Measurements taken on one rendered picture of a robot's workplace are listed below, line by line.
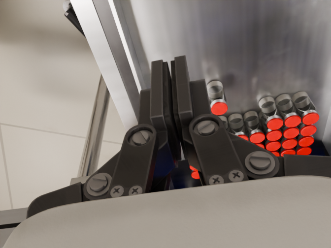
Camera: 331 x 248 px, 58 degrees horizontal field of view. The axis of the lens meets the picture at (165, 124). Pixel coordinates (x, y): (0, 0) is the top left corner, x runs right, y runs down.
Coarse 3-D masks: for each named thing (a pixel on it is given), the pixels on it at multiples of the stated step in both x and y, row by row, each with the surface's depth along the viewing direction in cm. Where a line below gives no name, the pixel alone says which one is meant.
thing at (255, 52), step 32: (128, 0) 32; (160, 0) 32; (192, 0) 32; (224, 0) 32; (256, 0) 32; (288, 0) 32; (320, 0) 32; (128, 32) 34; (160, 32) 35; (192, 32) 35; (224, 32) 35; (256, 32) 35; (288, 32) 35; (320, 32) 35; (192, 64) 38; (224, 64) 38; (256, 64) 38; (288, 64) 38; (320, 64) 38; (256, 96) 42; (320, 96) 42; (320, 128) 46
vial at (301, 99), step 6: (294, 96) 41; (300, 96) 40; (306, 96) 40; (294, 102) 41; (300, 102) 40; (306, 102) 39; (300, 108) 39; (306, 108) 39; (312, 108) 39; (300, 114) 39; (306, 114) 38; (312, 114) 38; (306, 120) 39; (312, 120) 39
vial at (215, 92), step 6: (210, 84) 39; (216, 84) 39; (222, 84) 40; (210, 90) 39; (216, 90) 38; (222, 90) 38; (210, 96) 38; (216, 96) 37; (222, 96) 37; (210, 102) 38
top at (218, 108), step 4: (216, 104) 36; (220, 104) 36; (224, 104) 36; (212, 108) 37; (216, 108) 37; (220, 108) 37; (224, 108) 37; (212, 112) 37; (216, 112) 37; (220, 112) 37; (224, 112) 37
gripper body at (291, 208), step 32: (160, 192) 8; (192, 192) 8; (224, 192) 8; (256, 192) 7; (288, 192) 7; (320, 192) 7; (32, 224) 8; (64, 224) 8; (96, 224) 8; (128, 224) 7; (160, 224) 7; (192, 224) 7; (224, 224) 7; (256, 224) 7; (288, 224) 7; (320, 224) 7
